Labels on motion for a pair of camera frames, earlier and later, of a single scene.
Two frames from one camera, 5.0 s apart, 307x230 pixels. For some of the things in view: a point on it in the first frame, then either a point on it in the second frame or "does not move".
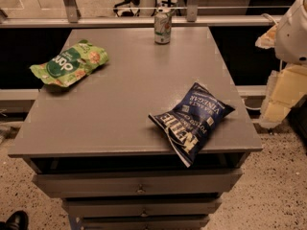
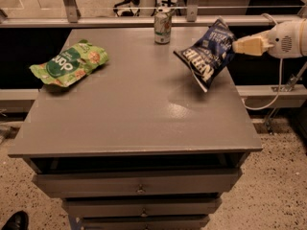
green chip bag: x=71 y=63 does not move
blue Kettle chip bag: x=187 y=126 -> x=208 y=54
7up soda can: x=162 y=21 does not move
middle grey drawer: x=143 y=207 does not move
